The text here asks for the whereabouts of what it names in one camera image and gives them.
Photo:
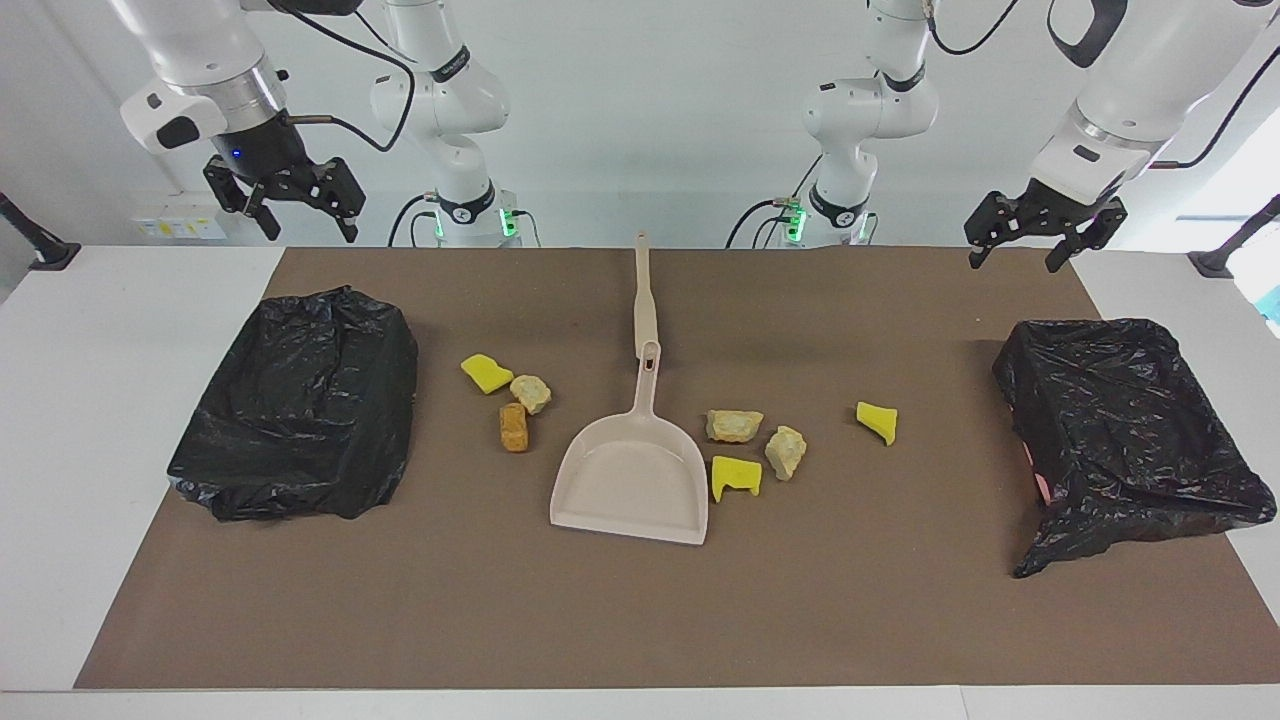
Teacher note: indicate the pink bin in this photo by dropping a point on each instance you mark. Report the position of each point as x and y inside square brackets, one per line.
[1040, 485]

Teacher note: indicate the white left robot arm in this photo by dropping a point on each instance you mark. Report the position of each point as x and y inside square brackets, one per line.
[1150, 70]

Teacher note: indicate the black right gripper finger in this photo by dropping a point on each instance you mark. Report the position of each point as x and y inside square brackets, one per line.
[342, 185]
[245, 190]

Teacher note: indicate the yellow sponge piece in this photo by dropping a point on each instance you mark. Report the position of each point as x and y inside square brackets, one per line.
[487, 373]
[733, 475]
[877, 420]

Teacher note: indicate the teal plastic item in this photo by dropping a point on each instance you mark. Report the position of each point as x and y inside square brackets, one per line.
[1272, 305]

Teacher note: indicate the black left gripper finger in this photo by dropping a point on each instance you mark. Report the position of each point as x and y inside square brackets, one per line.
[993, 220]
[1095, 228]

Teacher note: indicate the white power strip box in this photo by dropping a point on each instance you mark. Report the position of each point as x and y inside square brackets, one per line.
[170, 225]

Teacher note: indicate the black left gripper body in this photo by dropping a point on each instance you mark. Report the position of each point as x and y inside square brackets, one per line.
[1050, 212]

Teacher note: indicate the brown bread chunk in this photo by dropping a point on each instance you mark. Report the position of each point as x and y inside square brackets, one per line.
[514, 428]

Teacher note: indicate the beige plastic dustpan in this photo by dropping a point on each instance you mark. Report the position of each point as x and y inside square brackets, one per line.
[630, 480]

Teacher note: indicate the beige bread chunk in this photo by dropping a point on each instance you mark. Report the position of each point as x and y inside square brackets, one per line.
[734, 426]
[786, 453]
[531, 393]

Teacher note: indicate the brown table mat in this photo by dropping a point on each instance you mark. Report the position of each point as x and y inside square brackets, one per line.
[640, 620]

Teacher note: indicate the black trash bag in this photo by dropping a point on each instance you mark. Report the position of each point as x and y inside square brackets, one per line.
[1120, 420]
[300, 400]

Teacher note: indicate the black camera stand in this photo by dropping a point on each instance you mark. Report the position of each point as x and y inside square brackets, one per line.
[45, 250]
[1220, 258]

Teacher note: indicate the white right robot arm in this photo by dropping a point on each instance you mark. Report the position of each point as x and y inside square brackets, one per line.
[200, 40]

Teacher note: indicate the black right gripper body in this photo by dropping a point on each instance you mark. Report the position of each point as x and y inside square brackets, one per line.
[262, 150]

